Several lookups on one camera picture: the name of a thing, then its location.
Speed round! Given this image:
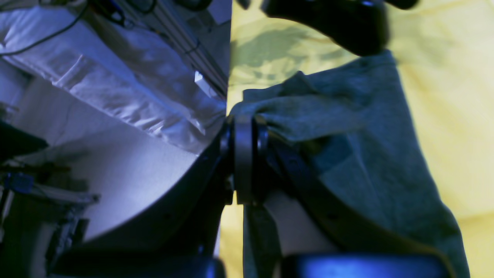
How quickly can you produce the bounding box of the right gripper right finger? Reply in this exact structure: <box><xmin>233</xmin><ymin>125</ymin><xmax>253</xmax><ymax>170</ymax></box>
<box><xmin>235</xmin><ymin>115</ymin><xmax>455</xmax><ymax>278</ymax></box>

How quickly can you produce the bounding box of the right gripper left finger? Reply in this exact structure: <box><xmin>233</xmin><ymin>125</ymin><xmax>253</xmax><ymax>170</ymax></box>
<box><xmin>52</xmin><ymin>117</ymin><xmax>233</xmax><ymax>278</ymax></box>

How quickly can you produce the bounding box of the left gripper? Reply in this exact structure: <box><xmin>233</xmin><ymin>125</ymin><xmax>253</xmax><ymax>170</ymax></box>
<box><xmin>261</xmin><ymin>0</ymin><xmax>418</xmax><ymax>56</ymax></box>

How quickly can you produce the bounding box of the dark green long-sleeve shirt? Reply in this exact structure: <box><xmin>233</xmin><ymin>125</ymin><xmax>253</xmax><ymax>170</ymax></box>
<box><xmin>230</xmin><ymin>50</ymin><xmax>470</xmax><ymax>278</ymax></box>

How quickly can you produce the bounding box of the yellow table cloth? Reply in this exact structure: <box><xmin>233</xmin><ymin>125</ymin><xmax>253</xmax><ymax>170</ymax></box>
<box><xmin>227</xmin><ymin>0</ymin><xmax>494</xmax><ymax>278</ymax></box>

